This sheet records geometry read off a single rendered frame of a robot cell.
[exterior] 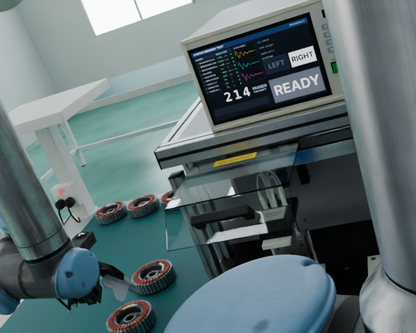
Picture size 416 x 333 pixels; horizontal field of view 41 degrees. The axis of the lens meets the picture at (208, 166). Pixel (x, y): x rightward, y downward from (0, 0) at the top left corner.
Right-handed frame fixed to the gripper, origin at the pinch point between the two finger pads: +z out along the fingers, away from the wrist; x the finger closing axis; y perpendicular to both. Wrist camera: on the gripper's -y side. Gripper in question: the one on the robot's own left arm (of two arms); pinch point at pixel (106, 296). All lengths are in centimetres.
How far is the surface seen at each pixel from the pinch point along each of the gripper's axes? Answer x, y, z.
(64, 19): -234, -647, 258
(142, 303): 4.0, -2.7, 10.5
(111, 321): -3.1, 1.0, 8.9
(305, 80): 54, -22, -24
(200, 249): 20.7, -9.7, 5.1
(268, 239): 37.4, -4.2, 0.3
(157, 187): -72, -227, 205
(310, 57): 56, -23, -28
